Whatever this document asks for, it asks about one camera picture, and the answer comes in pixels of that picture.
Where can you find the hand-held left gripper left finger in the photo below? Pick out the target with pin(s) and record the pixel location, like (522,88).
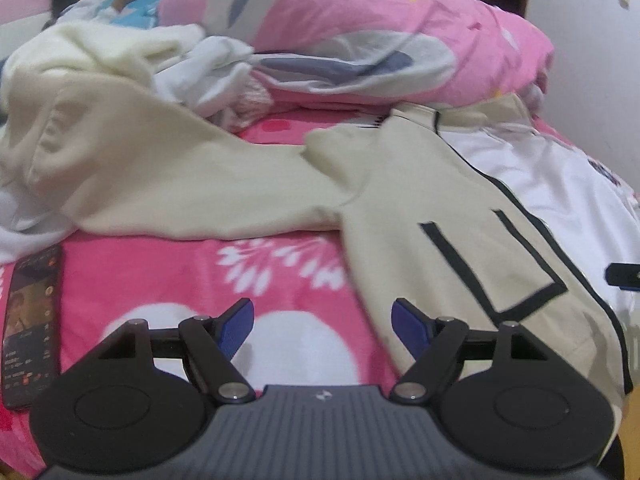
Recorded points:
(235,327)

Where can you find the pink floral quilt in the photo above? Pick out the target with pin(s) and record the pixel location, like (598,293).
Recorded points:
(350,20)

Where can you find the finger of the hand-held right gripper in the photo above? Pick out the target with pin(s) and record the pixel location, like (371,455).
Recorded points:
(624,276)

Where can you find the black smartphone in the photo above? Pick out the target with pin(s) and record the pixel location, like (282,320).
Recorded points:
(30,320)

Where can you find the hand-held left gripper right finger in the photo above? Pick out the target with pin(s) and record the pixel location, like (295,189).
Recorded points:
(410,325)

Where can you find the pink and white headboard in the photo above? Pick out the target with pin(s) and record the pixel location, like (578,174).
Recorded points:
(20,15)

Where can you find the pink floral bed blanket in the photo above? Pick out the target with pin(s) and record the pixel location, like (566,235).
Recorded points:
(150,280)

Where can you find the beige zip jacket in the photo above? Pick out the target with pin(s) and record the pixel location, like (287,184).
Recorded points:
(400,200)

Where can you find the cream fleece garment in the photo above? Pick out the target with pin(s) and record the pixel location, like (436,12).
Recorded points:
(100,55)

